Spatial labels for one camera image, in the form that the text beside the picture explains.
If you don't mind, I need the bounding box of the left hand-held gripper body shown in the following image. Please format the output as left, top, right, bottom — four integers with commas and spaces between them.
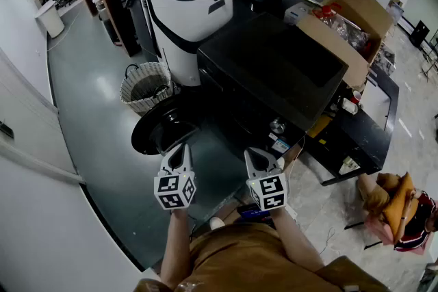
153, 165, 198, 211

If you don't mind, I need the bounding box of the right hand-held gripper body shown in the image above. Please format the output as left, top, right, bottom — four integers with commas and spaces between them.
246, 170, 288, 212

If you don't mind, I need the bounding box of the black machine door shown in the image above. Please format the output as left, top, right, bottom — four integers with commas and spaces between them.
131, 97, 203, 157

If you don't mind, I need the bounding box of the person's left forearm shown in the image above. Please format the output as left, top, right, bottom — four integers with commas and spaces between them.
159, 208, 193, 290

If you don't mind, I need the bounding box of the person's right forearm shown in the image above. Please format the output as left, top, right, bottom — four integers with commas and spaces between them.
270, 207, 325, 274

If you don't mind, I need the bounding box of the large black machine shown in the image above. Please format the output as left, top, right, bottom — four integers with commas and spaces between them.
196, 12, 350, 165

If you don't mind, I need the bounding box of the white and grey machine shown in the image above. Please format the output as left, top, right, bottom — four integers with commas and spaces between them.
123, 0, 234, 88

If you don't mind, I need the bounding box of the blue device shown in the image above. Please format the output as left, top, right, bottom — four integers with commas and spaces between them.
237, 203, 274, 220

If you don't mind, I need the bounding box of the person's brown shirt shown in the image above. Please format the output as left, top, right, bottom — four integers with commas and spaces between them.
133, 222, 391, 292

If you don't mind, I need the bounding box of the woven laundry basket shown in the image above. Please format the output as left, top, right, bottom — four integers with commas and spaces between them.
119, 61, 174, 117

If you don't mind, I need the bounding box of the black low table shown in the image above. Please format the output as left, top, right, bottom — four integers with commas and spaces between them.
304, 64, 400, 187

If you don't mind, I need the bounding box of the pink seat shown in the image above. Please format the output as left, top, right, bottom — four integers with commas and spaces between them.
363, 211, 428, 256

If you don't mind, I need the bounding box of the cardboard box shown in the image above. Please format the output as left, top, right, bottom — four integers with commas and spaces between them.
296, 0, 394, 90

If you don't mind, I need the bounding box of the white packet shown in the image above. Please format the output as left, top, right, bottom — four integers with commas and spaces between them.
283, 2, 315, 25

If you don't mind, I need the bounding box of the clear jug with red cap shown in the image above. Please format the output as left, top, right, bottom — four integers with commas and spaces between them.
313, 2, 344, 32

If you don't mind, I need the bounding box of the black speaker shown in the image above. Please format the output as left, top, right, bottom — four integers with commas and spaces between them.
409, 20, 430, 49

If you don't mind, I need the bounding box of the white cable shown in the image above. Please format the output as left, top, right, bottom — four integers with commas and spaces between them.
317, 226, 339, 256

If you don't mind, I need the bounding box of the black rounded object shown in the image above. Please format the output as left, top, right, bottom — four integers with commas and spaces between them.
0, 120, 15, 140

